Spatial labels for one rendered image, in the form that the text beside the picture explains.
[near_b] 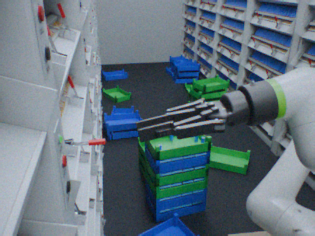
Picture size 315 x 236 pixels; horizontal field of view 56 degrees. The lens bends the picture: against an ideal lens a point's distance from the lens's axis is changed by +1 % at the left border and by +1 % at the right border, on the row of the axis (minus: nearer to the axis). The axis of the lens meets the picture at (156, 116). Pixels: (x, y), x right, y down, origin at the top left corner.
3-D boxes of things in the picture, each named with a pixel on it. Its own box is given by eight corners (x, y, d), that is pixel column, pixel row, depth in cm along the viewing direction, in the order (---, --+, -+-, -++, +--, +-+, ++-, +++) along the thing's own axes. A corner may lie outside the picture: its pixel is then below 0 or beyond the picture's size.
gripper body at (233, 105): (252, 130, 63) (210, 140, 62) (235, 114, 71) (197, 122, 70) (250, 97, 60) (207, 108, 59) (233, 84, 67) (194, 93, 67)
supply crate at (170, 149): (193, 133, 171) (194, 121, 168) (210, 151, 154) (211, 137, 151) (144, 142, 163) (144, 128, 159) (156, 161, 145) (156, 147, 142)
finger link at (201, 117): (218, 121, 65) (221, 123, 64) (171, 137, 63) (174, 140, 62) (216, 105, 64) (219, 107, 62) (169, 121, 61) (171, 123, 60)
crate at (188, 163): (193, 145, 175) (193, 133, 171) (209, 164, 157) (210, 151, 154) (144, 154, 166) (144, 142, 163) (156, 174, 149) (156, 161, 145)
